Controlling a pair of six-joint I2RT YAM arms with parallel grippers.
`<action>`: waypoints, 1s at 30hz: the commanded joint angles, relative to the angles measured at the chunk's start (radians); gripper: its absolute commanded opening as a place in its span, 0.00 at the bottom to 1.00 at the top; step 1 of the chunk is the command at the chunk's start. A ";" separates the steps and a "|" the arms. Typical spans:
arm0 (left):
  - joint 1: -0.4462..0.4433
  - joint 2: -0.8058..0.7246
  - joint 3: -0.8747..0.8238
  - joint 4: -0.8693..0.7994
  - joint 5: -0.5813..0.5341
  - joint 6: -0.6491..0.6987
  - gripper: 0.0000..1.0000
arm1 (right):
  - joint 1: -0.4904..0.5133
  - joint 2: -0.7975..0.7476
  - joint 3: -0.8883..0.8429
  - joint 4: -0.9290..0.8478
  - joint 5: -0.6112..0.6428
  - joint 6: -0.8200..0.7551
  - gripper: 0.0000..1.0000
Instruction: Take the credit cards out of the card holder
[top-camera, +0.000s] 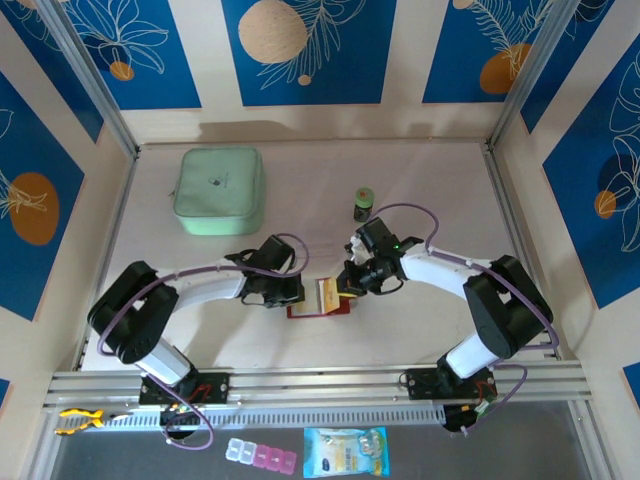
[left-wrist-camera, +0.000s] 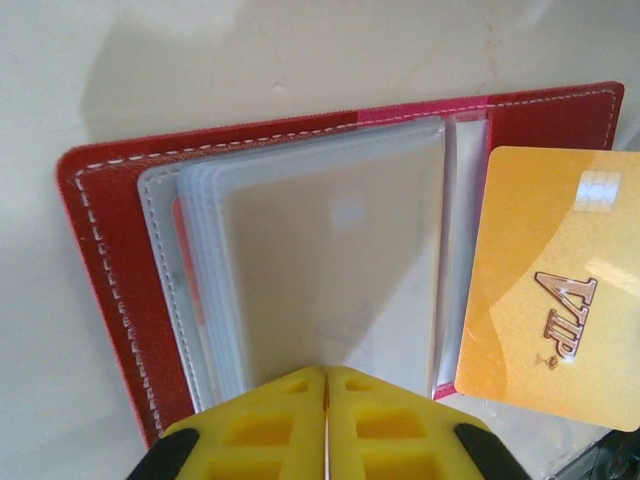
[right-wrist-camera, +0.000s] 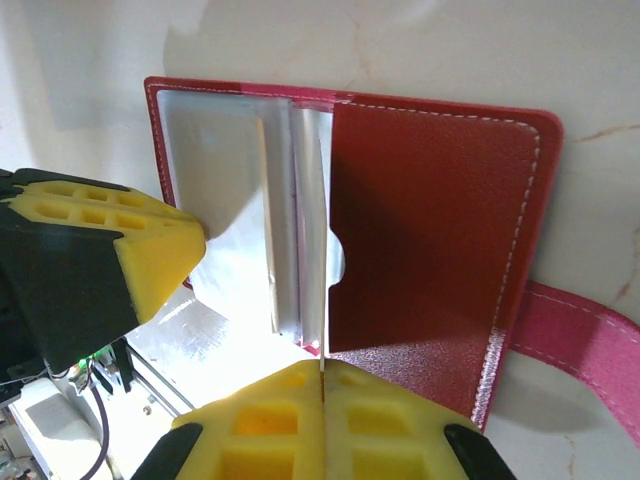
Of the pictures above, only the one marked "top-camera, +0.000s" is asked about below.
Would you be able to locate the red card holder clear sleeves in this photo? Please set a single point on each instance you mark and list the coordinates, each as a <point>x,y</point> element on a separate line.
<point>305,310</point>

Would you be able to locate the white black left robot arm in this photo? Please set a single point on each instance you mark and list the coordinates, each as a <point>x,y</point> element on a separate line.
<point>210,285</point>

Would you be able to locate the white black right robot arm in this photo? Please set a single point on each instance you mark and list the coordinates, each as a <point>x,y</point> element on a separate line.
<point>440,277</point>

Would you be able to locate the small dark bottle green lid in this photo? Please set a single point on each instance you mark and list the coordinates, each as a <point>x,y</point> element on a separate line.
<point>364,202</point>

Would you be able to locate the mint green zip pouch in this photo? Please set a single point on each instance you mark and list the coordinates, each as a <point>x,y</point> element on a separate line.
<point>220,190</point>

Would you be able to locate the small controller circuit board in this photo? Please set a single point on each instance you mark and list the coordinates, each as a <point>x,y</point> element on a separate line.
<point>176,410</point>
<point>483,407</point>

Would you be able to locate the blue yellow snack packet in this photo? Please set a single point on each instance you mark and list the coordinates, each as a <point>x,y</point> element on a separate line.
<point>345,452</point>

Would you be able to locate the clear and pink pill organizer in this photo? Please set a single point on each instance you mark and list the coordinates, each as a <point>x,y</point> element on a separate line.
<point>260,455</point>

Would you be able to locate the yellow black pliers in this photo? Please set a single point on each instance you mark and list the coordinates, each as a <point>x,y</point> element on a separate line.
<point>95,419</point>

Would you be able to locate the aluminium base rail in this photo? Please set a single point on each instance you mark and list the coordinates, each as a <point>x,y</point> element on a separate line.
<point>325,382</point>

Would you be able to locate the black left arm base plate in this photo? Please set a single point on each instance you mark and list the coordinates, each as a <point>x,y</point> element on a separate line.
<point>215,387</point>

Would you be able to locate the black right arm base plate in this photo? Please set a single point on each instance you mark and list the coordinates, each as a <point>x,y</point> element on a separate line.
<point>420,385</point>

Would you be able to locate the aluminium table side rail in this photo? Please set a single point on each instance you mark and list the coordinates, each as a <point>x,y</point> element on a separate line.
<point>120,210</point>
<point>527,250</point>

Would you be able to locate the aluminium frame post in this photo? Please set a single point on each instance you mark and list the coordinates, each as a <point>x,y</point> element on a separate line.
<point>537,70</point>
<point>85,75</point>

